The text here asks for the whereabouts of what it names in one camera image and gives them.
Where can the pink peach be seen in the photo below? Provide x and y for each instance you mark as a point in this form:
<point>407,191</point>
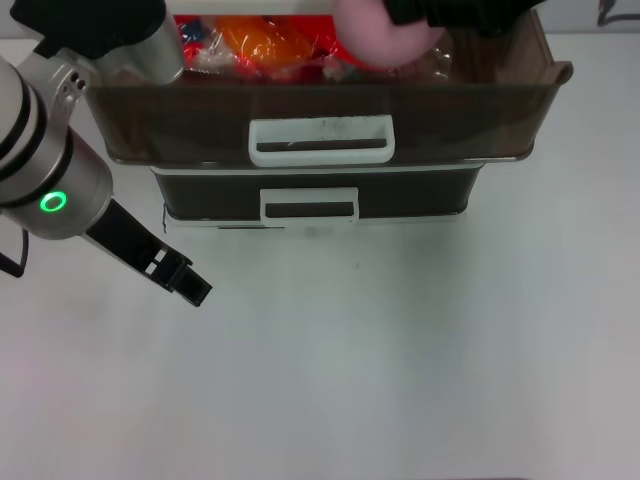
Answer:
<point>380,45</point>

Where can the red and blue snack packet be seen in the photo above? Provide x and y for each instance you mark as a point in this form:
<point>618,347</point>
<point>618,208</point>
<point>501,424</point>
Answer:
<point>195,35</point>

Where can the clear plastic bag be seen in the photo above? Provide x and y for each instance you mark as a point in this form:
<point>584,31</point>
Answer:
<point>440,55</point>

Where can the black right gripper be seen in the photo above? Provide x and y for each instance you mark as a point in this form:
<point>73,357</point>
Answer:
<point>480,15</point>

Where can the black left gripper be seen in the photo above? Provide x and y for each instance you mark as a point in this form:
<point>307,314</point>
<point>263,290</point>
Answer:
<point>132,245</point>

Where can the orange snack bag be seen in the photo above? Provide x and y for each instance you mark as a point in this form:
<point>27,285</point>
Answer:
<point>260,40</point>

